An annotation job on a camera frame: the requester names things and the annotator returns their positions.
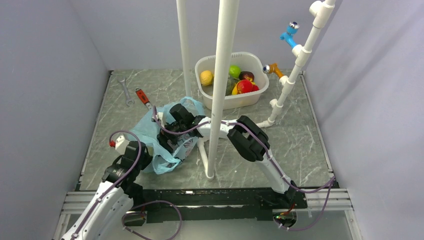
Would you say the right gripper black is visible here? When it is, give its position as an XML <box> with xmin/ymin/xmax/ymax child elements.
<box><xmin>157</xmin><ymin>120</ymin><xmax>187</xmax><ymax>157</ymax></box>

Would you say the light blue plastic bag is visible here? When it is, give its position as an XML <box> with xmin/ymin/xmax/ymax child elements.
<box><xmin>130</xmin><ymin>96</ymin><xmax>205</xmax><ymax>175</ymax></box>

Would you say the yellow fake lemon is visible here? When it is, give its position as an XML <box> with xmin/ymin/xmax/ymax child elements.
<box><xmin>199</xmin><ymin>70</ymin><xmax>214</xmax><ymax>86</ymax></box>

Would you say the green netted fake melon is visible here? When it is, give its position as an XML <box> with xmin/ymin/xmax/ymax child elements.
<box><xmin>225</xmin><ymin>76</ymin><xmax>240</xmax><ymax>96</ymax></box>

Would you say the pink fake peach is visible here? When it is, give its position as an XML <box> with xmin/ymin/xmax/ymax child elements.
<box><xmin>236</xmin><ymin>79</ymin><xmax>254</xmax><ymax>94</ymax></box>

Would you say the green fake fruit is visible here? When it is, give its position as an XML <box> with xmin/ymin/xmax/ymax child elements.
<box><xmin>228</xmin><ymin>65</ymin><xmax>242</xmax><ymax>79</ymax></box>

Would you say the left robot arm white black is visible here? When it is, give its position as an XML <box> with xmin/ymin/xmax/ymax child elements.
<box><xmin>60</xmin><ymin>140</ymin><xmax>153</xmax><ymax>240</ymax></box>

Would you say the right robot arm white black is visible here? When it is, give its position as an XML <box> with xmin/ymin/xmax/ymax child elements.
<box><xmin>152</xmin><ymin>103</ymin><xmax>296</xmax><ymax>208</ymax></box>

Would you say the dark brown fake fruit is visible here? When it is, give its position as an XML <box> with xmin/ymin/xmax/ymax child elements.
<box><xmin>238</xmin><ymin>71</ymin><xmax>255</xmax><ymax>82</ymax></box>

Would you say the white plastic basket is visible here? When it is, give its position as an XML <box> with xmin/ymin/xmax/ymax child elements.
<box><xmin>194</xmin><ymin>52</ymin><xmax>269</xmax><ymax>110</ymax></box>

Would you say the silver open-end wrench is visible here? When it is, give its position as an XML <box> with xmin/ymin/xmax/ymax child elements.
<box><xmin>118</xmin><ymin>78</ymin><xmax>135</xmax><ymax>106</ymax></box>

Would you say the orange toy faucet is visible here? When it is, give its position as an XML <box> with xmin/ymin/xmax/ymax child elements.
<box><xmin>262</xmin><ymin>63</ymin><xmax>284</xmax><ymax>78</ymax></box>

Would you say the blue toy faucet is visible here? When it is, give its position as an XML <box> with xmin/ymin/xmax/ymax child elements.
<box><xmin>279</xmin><ymin>21</ymin><xmax>300</xmax><ymax>49</ymax></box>

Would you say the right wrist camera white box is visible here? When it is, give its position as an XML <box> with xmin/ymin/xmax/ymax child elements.
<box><xmin>152</xmin><ymin>112</ymin><xmax>166</xmax><ymax>127</ymax></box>

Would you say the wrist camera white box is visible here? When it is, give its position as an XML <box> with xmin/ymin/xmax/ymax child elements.
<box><xmin>109</xmin><ymin>134</ymin><xmax>130</xmax><ymax>155</ymax></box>
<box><xmin>152</xmin><ymin>112</ymin><xmax>166</xmax><ymax>127</ymax></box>

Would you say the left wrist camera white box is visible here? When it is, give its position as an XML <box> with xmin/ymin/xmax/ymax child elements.
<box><xmin>109</xmin><ymin>134</ymin><xmax>130</xmax><ymax>155</ymax></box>

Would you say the red handled adjustable wrench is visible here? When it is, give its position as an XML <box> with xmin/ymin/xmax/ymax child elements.
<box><xmin>135</xmin><ymin>87</ymin><xmax>153</xmax><ymax>110</ymax></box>

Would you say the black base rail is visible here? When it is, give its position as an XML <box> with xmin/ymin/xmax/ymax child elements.
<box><xmin>134</xmin><ymin>187</ymin><xmax>308</xmax><ymax>224</ymax></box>

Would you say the white PVC pipe frame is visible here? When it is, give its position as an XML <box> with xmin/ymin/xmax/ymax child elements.
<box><xmin>176</xmin><ymin>0</ymin><xmax>336</xmax><ymax>180</ymax></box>

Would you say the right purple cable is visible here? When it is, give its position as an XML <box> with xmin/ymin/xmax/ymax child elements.
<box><xmin>151</xmin><ymin>105</ymin><xmax>336</xmax><ymax>233</ymax></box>

